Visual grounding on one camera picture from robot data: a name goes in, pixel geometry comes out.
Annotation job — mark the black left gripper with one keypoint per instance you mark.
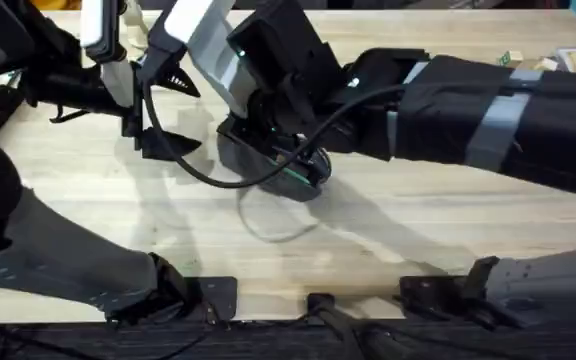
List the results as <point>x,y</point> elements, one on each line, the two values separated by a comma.
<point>68,90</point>

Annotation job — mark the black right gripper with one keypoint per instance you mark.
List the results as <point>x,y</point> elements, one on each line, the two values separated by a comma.
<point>288,60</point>

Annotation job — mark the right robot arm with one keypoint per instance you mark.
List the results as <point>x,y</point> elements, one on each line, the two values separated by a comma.
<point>568,125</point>

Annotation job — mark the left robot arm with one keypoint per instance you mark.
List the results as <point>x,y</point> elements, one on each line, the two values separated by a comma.
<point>43,260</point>

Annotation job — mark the right wrist upright plate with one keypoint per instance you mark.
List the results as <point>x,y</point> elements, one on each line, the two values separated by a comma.
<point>208,45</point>

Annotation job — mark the wrist upright plate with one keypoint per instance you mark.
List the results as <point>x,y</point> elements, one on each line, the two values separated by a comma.
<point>208,45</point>
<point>95,25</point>

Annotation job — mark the left wrist upright plate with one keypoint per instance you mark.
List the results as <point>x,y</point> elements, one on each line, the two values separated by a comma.
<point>95,25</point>

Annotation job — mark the yellow object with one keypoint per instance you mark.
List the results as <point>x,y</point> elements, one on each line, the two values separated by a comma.
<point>57,4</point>

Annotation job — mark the heap of toy blocks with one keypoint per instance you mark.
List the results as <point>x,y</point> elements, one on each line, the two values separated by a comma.
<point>568,59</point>

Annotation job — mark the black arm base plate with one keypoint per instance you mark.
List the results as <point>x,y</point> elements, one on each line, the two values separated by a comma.
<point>218,297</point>
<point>430,292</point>

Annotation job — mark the black rail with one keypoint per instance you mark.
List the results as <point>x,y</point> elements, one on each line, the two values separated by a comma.
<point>268,342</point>

